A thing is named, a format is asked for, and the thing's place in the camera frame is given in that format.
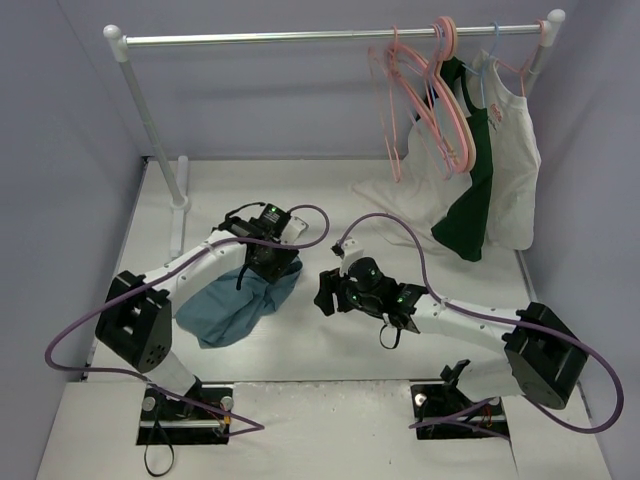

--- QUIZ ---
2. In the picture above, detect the blue t shirt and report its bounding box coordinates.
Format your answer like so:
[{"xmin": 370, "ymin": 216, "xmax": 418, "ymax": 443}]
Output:
[{"xmin": 174, "ymin": 258, "xmax": 303, "ymax": 349}]

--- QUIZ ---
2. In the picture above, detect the thin pink wire hanger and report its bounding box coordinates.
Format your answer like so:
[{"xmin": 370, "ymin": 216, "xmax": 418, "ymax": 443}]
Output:
[{"xmin": 367, "ymin": 46, "xmax": 403, "ymax": 183}]

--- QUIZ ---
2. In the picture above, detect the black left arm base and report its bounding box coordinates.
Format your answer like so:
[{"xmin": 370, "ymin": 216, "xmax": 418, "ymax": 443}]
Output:
[{"xmin": 136, "ymin": 388, "xmax": 230, "ymax": 446}]

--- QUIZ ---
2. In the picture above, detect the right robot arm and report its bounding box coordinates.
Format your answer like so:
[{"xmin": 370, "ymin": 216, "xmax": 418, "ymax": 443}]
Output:
[{"xmin": 314, "ymin": 257, "xmax": 588, "ymax": 412}]

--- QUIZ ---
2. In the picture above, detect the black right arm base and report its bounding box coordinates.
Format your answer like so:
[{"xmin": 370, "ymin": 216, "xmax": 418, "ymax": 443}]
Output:
[{"xmin": 410, "ymin": 382, "xmax": 510, "ymax": 441}]

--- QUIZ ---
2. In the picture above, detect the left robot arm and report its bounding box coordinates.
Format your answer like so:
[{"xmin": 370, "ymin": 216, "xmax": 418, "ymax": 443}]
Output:
[{"xmin": 95, "ymin": 204, "xmax": 308, "ymax": 420}]

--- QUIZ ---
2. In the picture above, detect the green t shirt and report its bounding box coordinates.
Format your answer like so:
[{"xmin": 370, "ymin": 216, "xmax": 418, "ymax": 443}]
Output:
[{"xmin": 431, "ymin": 57, "xmax": 494, "ymax": 262}]

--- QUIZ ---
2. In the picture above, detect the white t shirt on hanger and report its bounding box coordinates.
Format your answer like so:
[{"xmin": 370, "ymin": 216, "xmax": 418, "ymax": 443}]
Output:
[{"xmin": 468, "ymin": 50, "xmax": 541, "ymax": 251}]

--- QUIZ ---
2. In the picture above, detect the pink hanger behind thick one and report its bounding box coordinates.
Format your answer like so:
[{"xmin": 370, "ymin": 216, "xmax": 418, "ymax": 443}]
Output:
[{"xmin": 379, "ymin": 17, "xmax": 476, "ymax": 182}]

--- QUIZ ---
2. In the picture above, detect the pink hanger at rack end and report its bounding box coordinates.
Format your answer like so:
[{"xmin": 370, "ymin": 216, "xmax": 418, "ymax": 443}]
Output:
[{"xmin": 496, "ymin": 19, "xmax": 545, "ymax": 98}]

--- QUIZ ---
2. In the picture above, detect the white clothes rack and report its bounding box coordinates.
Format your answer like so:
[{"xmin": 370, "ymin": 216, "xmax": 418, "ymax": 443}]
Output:
[{"xmin": 102, "ymin": 8, "xmax": 567, "ymax": 251}]

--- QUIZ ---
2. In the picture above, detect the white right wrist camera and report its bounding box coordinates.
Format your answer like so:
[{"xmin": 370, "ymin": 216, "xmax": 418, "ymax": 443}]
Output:
[{"xmin": 331, "ymin": 237, "xmax": 364, "ymax": 276}]

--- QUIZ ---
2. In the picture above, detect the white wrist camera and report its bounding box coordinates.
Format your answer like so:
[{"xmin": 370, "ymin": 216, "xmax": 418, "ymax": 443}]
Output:
[
  {"xmin": 331, "ymin": 237, "xmax": 364, "ymax": 276},
  {"xmin": 280, "ymin": 215, "xmax": 309, "ymax": 245}
]

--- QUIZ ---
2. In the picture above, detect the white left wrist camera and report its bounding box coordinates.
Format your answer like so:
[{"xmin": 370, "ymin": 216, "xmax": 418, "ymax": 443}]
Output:
[{"xmin": 280, "ymin": 215, "xmax": 309, "ymax": 245}]

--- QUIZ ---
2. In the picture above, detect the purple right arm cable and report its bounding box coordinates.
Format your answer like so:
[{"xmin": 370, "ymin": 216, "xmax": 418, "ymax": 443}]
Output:
[{"xmin": 339, "ymin": 213, "xmax": 625, "ymax": 434}]

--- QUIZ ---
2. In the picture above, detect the black cable loop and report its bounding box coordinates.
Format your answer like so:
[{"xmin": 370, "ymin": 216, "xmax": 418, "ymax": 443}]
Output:
[{"xmin": 141, "ymin": 419, "xmax": 175, "ymax": 477}]

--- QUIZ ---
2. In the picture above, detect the blue wire hanger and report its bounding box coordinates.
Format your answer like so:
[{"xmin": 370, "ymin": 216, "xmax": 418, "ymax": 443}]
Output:
[{"xmin": 464, "ymin": 21, "xmax": 500, "ymax": 108}]

